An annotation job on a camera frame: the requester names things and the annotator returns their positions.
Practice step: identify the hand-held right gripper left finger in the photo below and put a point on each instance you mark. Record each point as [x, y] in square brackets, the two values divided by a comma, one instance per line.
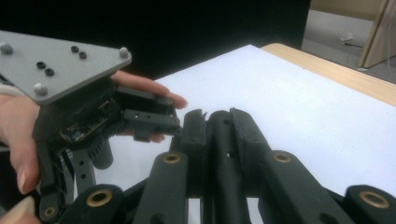
[194, 130]

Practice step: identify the black curtain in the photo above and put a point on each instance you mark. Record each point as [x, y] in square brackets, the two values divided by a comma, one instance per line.
[186, 25]

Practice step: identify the beige wooden shelf unit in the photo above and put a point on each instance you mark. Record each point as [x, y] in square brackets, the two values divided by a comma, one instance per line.
[379, 40]

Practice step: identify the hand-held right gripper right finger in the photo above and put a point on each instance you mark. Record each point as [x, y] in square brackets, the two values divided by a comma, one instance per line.
[249, 137]

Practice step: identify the small white floor item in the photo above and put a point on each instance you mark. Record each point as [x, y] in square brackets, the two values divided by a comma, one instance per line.
[346, 37]

